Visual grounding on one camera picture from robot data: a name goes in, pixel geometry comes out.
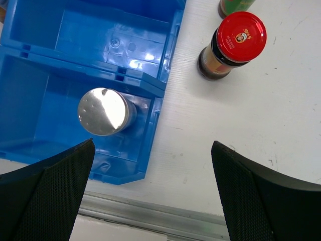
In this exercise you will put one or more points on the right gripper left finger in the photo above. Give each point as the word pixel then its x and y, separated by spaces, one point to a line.
pixel 41 201

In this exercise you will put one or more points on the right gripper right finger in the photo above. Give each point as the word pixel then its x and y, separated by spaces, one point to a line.
pixel 262 204

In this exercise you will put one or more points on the silver-lid bead jar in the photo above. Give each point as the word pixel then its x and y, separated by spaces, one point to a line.
pixel 104 112

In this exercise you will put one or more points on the red-lid chili jar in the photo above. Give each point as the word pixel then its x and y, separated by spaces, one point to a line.
pixel 240 38

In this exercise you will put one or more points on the blue near storage bin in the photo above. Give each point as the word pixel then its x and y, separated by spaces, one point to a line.
pixel 39 101

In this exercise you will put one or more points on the blue storage bin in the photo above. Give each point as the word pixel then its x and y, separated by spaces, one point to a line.
pixel 39 101
pixel 133 38

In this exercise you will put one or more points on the blue middle storage bin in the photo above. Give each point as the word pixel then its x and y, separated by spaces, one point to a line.
pixel 133 38

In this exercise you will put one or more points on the right yellow-capped sauce bottle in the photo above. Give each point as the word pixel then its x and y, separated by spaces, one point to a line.
pixel 227 7

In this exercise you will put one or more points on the aluminium front rail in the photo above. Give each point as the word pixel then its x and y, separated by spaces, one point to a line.
pixel 175 223

